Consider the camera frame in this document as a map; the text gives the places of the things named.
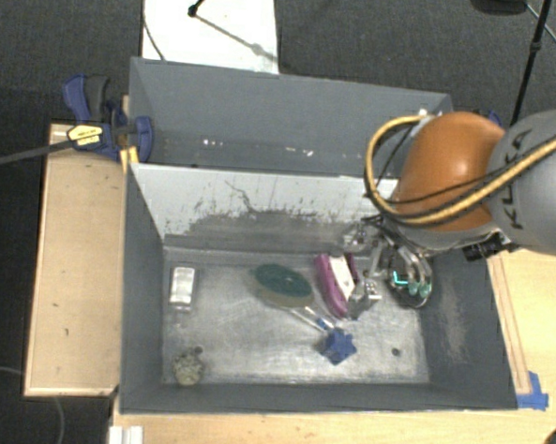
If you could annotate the pale wood board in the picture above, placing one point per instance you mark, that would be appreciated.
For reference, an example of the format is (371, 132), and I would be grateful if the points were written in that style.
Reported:
(80, 260)

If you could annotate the grey metal bin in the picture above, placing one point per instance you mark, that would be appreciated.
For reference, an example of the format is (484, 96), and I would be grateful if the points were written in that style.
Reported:
(260, 351)

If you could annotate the black cylinder on white bracket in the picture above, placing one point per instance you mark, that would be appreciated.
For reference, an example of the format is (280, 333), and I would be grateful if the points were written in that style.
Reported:
(484, 248)

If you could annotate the olive spotted toy turtle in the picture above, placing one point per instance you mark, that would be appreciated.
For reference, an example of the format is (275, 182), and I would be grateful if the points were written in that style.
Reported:
(188, 367)

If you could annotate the blue star-shaped toy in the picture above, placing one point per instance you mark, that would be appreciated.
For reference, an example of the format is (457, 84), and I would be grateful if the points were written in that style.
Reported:
(338, 347)

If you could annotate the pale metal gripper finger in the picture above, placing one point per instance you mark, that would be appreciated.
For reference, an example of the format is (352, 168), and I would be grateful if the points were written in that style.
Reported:
(361, 304)

